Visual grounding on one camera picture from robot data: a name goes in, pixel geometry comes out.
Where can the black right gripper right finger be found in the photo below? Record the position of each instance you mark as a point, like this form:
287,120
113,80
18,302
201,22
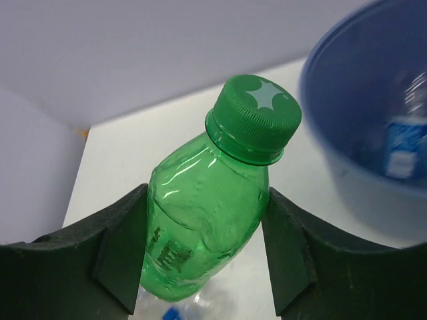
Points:
318,271

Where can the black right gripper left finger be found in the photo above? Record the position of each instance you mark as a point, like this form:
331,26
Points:
87,270

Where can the green plastic bottle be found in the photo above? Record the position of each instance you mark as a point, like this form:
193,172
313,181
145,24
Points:
206,199

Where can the small blue label water bottle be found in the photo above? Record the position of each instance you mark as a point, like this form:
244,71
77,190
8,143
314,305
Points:
405,152

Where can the blue plastic bin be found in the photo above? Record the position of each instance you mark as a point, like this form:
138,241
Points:
348,89

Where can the large Pepsi bottle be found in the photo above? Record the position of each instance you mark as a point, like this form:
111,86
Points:
150,307

